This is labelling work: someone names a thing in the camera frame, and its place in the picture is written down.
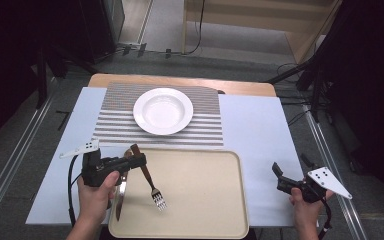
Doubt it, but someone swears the aluminium floor rail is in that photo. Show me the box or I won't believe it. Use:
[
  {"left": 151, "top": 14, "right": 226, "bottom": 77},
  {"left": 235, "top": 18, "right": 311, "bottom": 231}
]
[
  {"left": 302, "top": 105, "right": 369, "bottom": 240},
  {"left": 0, "top": 79, "right": 58, "bottom": 231}
]

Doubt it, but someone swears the beige plastic tray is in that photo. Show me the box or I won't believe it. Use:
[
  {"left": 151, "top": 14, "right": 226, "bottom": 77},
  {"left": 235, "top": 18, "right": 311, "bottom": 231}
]
[{"left": 107, "top": 147, "right": 250, "bottom": 240}]

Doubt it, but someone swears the wooden handled knife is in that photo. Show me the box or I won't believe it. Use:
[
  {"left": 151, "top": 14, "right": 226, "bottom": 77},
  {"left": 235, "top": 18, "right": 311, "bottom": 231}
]
[{"left": 115, "top": 149, "right": 134, "bottom": 222}]

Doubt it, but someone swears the power strip with plugs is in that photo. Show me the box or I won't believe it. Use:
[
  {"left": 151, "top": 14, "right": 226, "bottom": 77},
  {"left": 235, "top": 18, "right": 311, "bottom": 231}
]
[{"left": 117, "top": 41, "right": 174, "bottom": 60}]

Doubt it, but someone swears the black hanging cable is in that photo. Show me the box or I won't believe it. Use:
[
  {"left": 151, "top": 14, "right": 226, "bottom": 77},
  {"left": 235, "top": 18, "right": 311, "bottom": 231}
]
[{"left": 181, "top": 0, "right": 206, "bottom": 56}]

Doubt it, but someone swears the white deep plate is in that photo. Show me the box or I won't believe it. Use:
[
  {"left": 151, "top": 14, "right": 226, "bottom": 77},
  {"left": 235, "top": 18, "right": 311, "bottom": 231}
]
[{"left": 132, "top": 87, "right": 194, "bottom": 136}]

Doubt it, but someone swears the black metal stand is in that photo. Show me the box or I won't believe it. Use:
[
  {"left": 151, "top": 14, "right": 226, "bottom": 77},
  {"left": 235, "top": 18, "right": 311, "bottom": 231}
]
[
  {"left": 265, "top": 33, "right": 339, "bottom": 124},
  {"left": 29, "top": 46, "right": 96, "bottom": 110}
]

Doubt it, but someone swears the light wooden furniture frame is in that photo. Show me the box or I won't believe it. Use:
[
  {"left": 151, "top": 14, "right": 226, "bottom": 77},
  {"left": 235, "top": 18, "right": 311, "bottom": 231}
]
[{"left": 181, "top": 0, "right": 344, "bottom": 65}]

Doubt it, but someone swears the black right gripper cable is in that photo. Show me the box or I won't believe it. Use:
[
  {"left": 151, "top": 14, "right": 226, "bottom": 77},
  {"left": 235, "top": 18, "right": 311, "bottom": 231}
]
[{"left": 317, "top": 198, "right": 333, "bottom": 240}]

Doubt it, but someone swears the wooden handled fork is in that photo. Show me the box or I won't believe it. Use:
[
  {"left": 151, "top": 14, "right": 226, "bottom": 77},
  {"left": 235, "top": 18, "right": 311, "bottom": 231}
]
[{"left": 129, "top": 143, "right": 168, "bottom": 212}]

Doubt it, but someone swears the person's right hand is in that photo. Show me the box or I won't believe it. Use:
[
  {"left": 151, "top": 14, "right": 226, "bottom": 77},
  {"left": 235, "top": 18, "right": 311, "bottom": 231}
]
[{"left": 288, "top": 186, "right": 335, "bottom": 233}]

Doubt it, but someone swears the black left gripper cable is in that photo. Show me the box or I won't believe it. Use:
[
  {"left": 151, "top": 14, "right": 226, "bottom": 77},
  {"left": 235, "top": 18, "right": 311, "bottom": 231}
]
[{"left": 67, "top": 154, "right": 82, "bottom": 228}]

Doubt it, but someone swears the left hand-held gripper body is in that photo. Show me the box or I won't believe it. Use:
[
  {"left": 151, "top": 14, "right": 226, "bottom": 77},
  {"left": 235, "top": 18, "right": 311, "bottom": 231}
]
[{"left": 59, "top": 138, "right": 138, "bottom": 188}]

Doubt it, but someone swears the person's left hand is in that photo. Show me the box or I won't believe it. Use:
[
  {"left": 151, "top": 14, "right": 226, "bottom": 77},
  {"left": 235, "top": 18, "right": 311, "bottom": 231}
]
[{"left": 77, "top": 170, "right": 121, "bottom": 225}]

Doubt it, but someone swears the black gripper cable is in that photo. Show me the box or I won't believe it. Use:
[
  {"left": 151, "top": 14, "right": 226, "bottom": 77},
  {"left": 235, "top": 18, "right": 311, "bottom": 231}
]
[
  {"left": 67, "top": 154, "right": 82, "bottom": 228},
  {"left": 317, "top": 198, "right": 333, "bottom": 240}
]

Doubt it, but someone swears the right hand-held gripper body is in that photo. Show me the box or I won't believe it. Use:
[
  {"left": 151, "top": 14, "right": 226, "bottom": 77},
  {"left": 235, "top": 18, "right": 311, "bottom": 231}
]
[{"left": 276, "top": 166, "right": 353, "bottom": 204}]

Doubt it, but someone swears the black cabinet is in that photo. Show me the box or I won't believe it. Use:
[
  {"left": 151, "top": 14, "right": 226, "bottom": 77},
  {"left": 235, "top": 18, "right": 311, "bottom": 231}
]
[{"left": 56, "top": 0, "right": 126, "bottom": 64}]

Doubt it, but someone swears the grey striped placemat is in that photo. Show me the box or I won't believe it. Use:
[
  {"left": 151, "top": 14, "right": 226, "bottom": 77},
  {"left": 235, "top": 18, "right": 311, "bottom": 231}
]
[{"left": 91, "top": 82, "right": 225, "bottom": 148}]

